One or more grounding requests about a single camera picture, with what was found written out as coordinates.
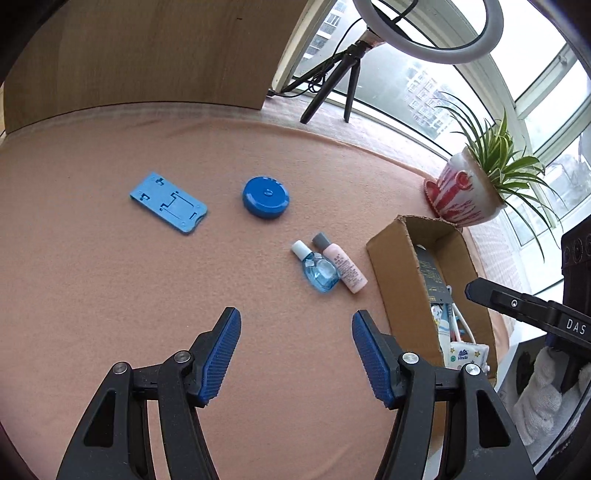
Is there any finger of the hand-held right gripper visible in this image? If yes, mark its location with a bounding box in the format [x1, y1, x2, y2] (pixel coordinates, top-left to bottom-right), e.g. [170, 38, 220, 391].
[465, 277, 556, 332]

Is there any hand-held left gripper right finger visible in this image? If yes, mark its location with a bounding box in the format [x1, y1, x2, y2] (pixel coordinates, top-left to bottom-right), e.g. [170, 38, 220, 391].
[352, 309, 539, 480]

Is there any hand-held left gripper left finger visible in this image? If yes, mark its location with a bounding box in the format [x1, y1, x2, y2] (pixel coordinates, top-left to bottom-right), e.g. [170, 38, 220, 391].
[55, 306, 242, 480]

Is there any printed tissue pack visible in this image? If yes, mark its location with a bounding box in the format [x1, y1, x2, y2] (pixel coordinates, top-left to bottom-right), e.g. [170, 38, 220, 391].
[444, 340, 490, 370]

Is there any white sunscreen bottle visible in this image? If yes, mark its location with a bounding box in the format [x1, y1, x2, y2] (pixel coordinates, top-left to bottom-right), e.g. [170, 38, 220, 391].
[431, 302, 455, 365]

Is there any cardboard box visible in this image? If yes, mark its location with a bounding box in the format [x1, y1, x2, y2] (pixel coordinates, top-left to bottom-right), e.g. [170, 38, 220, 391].
[366, 215, 498, 384]

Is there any black card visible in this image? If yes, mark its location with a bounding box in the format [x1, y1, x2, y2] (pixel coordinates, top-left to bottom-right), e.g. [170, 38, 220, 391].
[414, 244, 451, 305]

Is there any small pink bottle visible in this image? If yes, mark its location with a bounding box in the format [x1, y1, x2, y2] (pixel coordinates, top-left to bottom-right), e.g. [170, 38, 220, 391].
[311, 232, 369, 295]

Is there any small blue glass bottle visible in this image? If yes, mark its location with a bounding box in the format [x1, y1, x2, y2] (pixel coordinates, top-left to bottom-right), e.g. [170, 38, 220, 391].
[291, 240, 341, 294]

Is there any person's right hand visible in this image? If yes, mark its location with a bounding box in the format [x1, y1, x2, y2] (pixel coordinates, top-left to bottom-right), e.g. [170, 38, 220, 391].
[512, 344, 583, 446]

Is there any checkered cloth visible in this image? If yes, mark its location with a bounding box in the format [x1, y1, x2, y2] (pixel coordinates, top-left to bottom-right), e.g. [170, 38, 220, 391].
[261, 95, 529, 342]

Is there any white and red flower pot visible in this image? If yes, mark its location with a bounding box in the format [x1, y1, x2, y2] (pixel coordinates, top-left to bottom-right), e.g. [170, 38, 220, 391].
[436, 148, 504, 227]

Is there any pink pot saucer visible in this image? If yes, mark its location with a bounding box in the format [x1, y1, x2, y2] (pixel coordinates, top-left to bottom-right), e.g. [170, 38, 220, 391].
[422, 178, 444, 217]

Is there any green spider plant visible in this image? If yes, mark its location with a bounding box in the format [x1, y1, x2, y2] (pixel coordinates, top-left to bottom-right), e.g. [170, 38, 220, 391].
[434, 91, 566, 252]

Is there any blue phone stand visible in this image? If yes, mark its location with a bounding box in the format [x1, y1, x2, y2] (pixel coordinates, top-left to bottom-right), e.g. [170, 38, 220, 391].
[128, 172, 208, 236]

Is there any blue round lid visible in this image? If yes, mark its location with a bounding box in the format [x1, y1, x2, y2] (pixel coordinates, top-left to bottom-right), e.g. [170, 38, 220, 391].
[242, 175, 293, 220]

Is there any black tripod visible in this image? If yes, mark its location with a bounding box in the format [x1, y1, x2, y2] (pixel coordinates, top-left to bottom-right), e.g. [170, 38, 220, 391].
[281, 39, 370, 124]

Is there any large laminate wooden board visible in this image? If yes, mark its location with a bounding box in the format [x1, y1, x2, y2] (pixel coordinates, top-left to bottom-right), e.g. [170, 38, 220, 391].
[2, 0, 335, 134]

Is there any white window frame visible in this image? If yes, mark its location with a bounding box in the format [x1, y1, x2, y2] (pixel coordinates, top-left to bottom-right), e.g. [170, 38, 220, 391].
[272, 0, 591, 296]

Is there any white ring light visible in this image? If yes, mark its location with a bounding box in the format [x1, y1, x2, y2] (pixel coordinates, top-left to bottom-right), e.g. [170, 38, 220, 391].
[353, 0, 506, 65]

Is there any black ring light cable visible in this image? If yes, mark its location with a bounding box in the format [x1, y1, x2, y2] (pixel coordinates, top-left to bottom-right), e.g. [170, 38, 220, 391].
[267, 69, 342, 99]

